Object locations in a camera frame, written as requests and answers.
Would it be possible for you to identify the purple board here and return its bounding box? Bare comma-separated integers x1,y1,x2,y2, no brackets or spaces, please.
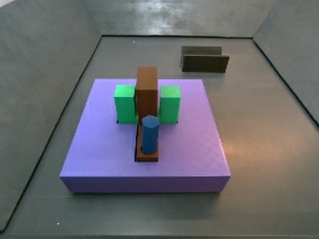
59,79,230,193

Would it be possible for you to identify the blue hexagonal peg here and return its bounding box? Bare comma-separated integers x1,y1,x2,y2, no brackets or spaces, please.
141,115,160,154

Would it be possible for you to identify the brown tall block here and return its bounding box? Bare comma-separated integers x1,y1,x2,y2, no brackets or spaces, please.
136,66,158,162

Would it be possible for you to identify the right green block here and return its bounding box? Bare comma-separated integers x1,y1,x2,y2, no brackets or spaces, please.
158,86,180,124

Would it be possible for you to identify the green block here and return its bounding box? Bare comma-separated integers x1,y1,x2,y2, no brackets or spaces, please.
113,85,137,123
158,86,180,124

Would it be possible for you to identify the left green block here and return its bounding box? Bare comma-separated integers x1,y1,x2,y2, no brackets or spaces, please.
113,85,137,123

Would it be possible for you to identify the black angled holder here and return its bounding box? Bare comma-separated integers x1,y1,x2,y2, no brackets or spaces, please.
180,46,229,73

